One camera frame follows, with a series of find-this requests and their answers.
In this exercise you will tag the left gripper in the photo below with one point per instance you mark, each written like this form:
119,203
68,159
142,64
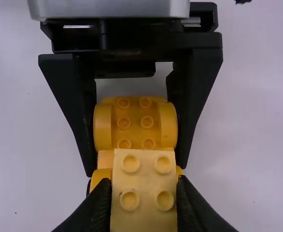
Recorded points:
122,41

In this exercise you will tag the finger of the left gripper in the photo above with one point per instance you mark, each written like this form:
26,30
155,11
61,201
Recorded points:
194,84

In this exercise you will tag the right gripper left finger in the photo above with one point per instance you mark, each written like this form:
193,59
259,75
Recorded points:
95,212

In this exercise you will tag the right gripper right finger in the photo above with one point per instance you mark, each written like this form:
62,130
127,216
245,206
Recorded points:
192,212

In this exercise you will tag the yellow toy brick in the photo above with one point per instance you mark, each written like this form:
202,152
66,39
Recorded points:
143,176

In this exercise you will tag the yellow toy car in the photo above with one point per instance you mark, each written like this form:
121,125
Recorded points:
134,120

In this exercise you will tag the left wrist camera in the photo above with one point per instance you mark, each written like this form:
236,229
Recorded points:
107,9

